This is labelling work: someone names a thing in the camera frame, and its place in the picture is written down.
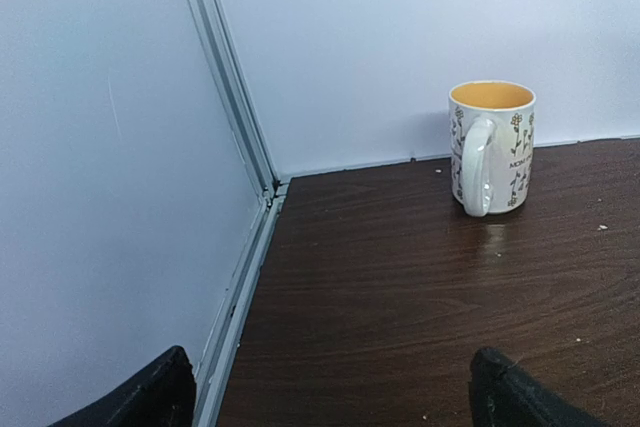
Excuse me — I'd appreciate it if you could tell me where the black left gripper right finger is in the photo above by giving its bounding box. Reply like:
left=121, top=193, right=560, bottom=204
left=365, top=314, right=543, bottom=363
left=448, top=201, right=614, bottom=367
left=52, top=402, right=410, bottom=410
left=470, top=347, right=606, bottom=426

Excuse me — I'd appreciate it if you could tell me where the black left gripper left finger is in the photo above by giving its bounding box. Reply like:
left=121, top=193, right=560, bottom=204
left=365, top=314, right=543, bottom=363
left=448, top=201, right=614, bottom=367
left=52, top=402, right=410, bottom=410
left=54, top=346, right=195, bottom=427

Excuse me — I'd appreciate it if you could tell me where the white floral ceramic mug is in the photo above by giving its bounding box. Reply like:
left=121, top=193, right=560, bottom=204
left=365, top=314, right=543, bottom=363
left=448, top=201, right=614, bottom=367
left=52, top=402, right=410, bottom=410
left=448, top=80, right=536, bottom=217

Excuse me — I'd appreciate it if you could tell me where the aluminium corner frame post left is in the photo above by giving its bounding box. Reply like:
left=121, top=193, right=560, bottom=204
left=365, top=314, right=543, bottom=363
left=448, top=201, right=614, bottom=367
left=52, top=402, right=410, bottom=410
left=172, top=0, right=290, bottom=198

